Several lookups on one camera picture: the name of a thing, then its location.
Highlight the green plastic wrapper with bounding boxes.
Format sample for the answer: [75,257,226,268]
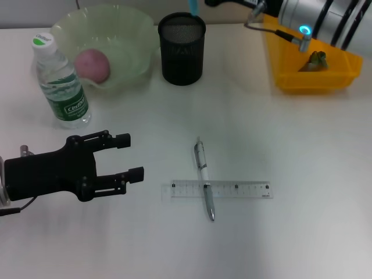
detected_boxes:
[297,49,331,73]

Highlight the right gripper cable with connector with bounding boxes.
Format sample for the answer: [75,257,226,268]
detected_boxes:
[243,1,314,53]

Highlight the pink peach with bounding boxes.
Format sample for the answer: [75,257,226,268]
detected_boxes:
[73,48,112,85]

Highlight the clear green-label water bottle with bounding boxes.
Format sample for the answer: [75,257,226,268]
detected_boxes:
[31,32,92,130]

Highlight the black mesh pen holder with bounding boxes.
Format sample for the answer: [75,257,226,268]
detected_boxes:
[157,12,206,86]

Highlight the light blue scissors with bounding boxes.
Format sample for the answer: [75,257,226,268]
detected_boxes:
[188,0,201,16]

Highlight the yellow plastic storage bin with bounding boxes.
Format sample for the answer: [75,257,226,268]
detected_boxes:
[263,13,364,95]

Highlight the gripper cable with connector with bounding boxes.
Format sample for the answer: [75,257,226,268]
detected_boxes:
[243,1,314,53]
[0,144,38,217]

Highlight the left gripper cable with connector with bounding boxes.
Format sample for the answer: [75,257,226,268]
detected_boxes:
[0,144,38,217]

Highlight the translucent green fruit bowl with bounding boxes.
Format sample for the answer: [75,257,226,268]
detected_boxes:
[50,3,155,91]

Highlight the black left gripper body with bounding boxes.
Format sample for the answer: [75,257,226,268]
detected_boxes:
[3,134,99,203]

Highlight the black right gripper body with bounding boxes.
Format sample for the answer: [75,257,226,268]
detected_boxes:
[204,0,280,16]

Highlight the silver white ballpoint pen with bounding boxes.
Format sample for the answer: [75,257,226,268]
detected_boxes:
[194,135,217,223]

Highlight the transparent plastic ruler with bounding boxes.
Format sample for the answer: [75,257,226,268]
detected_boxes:
[169,180,274,200]

